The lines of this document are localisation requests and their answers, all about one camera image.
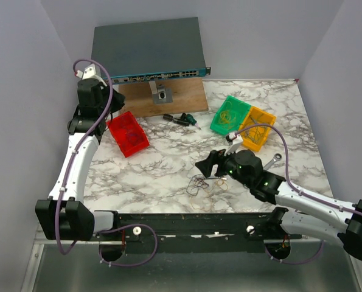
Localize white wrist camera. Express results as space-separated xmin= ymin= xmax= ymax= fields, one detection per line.
xmin=75 ymin=63 xmax=108 ymax=87
xmin=225 ymin=132 xmax=243 ymax=156

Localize green handled screwdriver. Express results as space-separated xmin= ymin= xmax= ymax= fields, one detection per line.
xmin=181 ymin=113 xmax=201 ymax=129

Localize aluminium frame rail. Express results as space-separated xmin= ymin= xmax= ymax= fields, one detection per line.
xmin=20 ymin=240 xmax=45 ymax=292

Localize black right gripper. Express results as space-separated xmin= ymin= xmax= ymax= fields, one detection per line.
xmin=195 ymin=144 xmax=252 ymax=188

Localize black cylindrical tool handle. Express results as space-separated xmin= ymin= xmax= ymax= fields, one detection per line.
xmin=173 ymin=118 xmax=190 ymax=127

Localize grey metal bracket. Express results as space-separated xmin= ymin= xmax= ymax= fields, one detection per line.
xmin=148 ymin=81 xmax=173 ymax=105

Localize small black cylinder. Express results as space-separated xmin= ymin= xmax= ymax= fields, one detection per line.
xmin=163 ymin=114 xmax=173 ymax=121

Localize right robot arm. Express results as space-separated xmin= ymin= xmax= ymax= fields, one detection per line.
xmin=195 ymin=150 xmax=362 ymax=261

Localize silver ratchet wrench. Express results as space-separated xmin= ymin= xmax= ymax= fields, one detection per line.
xmin=263 ymin=153 xmax=282 ymax=170

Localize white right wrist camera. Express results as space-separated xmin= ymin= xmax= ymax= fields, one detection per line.
xmin=225 ymin=132 xmax=243 ymax=156

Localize coloured wire bundle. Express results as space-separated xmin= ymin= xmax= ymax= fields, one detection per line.
xmin=186 ymin=173 xmax=230 ymax=212

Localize green plastic bin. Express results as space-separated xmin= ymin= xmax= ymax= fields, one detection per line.
xmin=210 ymin=96 xmax=251 ymax=136

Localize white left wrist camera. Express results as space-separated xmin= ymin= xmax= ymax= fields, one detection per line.
xmin=75 ymin=63 xmax=108 ymax=87

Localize blue wires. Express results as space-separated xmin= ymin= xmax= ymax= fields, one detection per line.
xmin=244 ymin=114 xmax=271 ymax=145

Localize red plastic bin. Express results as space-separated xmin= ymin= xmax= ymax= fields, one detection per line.
xmin=106 ymin=111 xmax=150 ymax=158

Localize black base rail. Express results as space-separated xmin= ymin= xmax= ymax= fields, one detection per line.
xmin=98 ymin=208 xmax=289 ymax=254

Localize yellow plastic bin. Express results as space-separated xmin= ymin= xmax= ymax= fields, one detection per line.
xmin=238 ymin=106 xmax=276 ymax=152

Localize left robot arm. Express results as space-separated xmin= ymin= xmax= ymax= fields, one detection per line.
xmin=35 ymin=78 xmax=125 ymax=241

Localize wooden board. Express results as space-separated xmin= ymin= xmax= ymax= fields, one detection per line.
xmin=118 ymin=77 xmax=209 ymax=117

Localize blue network switch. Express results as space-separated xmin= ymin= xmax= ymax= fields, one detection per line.
xmin=91 ymin=17 xmax=211 ymax=84

